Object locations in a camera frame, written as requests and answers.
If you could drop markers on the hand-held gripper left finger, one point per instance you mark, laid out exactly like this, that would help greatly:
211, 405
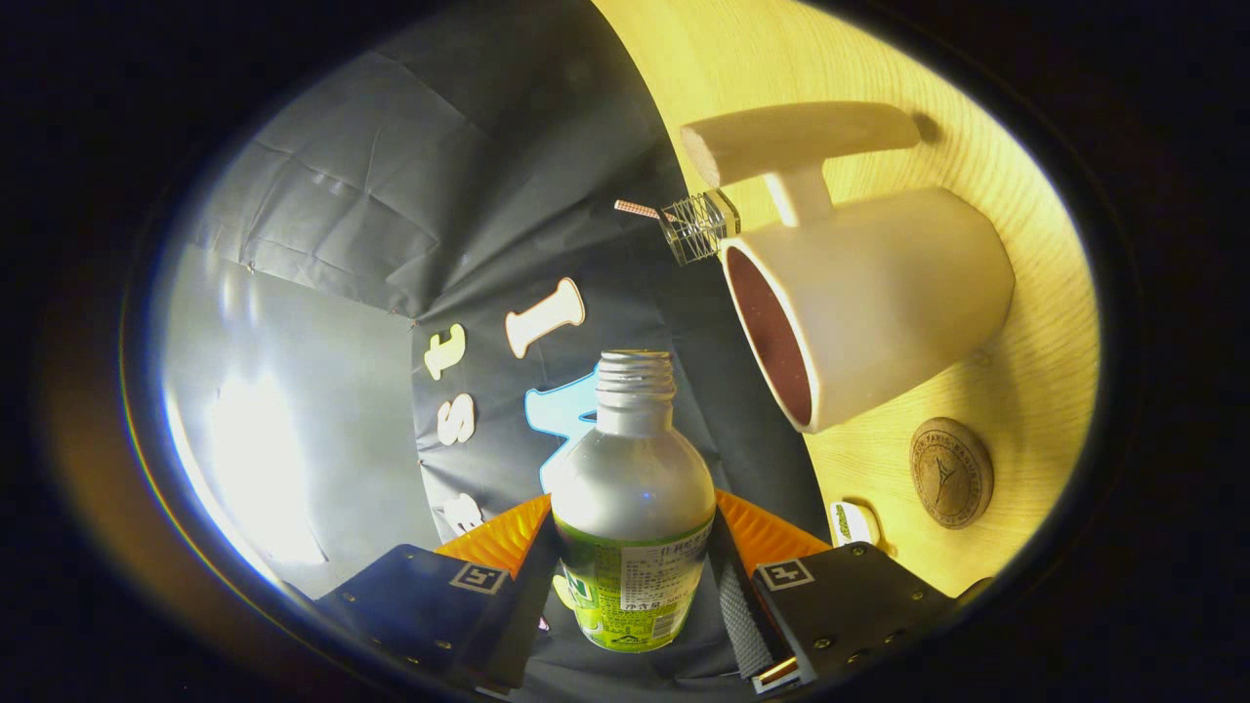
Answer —
518, 615

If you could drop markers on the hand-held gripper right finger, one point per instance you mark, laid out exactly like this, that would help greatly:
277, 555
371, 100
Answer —
744, 615

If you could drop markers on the silver bottle with green label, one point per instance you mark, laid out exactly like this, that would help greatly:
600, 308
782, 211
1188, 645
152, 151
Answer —
633, 488

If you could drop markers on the round cork coaster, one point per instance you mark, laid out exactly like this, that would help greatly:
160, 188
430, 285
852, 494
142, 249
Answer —
950, 474

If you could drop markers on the white divided dish with beans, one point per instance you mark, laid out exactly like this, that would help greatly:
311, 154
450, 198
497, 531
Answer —
854, 524

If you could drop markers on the wooden table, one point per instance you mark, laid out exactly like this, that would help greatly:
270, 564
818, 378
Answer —
1035, 391

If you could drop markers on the pink straw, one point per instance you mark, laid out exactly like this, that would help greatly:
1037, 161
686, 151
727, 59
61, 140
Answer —
637, 209

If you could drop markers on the black backdrop cloth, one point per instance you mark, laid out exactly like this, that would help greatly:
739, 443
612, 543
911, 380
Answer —
391, 176

